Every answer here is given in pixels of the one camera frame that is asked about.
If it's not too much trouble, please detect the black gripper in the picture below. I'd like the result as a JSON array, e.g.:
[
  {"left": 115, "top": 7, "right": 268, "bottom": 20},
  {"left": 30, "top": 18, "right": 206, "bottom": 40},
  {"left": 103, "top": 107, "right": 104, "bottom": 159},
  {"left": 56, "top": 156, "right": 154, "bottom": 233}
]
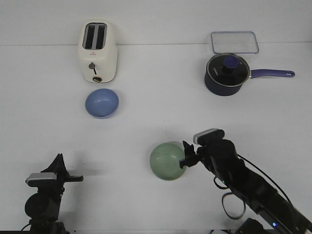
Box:
[
  {"left": 179, "top": 139, "right": 240, "bottom": 176},
  {"left": 40, "top": 154, "right": 83, "bottom": 193}
]

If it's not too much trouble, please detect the green bowl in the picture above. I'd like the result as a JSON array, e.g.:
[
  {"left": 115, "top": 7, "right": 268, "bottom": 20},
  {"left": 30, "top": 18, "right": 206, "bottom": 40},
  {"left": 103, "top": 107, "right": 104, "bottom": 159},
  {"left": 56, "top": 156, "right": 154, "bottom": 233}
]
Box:
[{"left": 150, "top": 141, "right": 186, "bottom": 181}]

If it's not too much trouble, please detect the blue bowl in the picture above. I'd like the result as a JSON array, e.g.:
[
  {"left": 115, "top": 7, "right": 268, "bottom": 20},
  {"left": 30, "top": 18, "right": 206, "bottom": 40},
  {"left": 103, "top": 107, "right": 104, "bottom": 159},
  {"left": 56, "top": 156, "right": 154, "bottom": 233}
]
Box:
[{"left": 85, "top": 88, "right": 119, "bottom": 119}]

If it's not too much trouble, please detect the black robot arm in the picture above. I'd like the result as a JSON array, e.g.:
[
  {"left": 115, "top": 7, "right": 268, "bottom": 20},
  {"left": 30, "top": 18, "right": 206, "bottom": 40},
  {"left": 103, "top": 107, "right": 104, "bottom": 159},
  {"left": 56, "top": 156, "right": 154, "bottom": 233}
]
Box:
[
  {"left": 179, "top": 139, "right": 312, "bottom": 234},
  {"left": 25, "top": 153, "right": 83, "bottom": 234}
]

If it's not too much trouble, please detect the dark blue saucepan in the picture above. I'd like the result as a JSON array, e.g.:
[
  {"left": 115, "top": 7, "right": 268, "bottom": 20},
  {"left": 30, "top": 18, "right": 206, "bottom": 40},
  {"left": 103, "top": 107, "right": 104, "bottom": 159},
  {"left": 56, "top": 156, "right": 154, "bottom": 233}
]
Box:
[{"left": 204, "top": 69, "right": 295, "bottom": 96}]

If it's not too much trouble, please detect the glass saucepan lid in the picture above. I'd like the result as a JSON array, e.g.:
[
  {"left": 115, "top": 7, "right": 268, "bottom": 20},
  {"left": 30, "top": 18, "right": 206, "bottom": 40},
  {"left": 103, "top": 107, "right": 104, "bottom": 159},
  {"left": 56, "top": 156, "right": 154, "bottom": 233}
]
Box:
[{"left": 206, "top": 53, "right": 251, "bottom": 87}]

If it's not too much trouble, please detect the clear rectangular container lid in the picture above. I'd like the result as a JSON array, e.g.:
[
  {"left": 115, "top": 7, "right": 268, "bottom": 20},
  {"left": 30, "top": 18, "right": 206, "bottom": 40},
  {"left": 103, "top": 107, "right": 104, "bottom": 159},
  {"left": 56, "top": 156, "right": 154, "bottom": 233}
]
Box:
[{"left": 211, "top": 31, "right": 259, "bottom": 54}]

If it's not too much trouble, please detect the white two-slot toaster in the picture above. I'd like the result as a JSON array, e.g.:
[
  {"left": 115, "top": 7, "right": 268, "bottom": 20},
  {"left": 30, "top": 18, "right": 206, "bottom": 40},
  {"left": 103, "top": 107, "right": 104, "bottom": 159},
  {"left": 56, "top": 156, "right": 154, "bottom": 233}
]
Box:
[{"left": 78, "top": 19, "right": 117, "bottom": 83}]

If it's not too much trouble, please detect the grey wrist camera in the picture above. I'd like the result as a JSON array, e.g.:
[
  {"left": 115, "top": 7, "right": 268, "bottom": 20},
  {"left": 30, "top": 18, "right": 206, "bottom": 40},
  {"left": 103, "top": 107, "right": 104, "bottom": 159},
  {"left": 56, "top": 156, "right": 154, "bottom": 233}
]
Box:
[
  {"left": 25, "top": 172, "right": 57, "bottom": 187},
  {"left": 193, "top": 128, "right": 225, "bottom": 146}
]

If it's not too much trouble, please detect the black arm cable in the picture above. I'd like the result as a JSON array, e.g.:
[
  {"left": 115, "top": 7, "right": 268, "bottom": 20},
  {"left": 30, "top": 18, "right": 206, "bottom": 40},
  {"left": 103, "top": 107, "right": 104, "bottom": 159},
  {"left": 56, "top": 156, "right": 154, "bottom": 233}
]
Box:
[{"left": 214, "top": 153, "right": 293, "bottom": 219}]

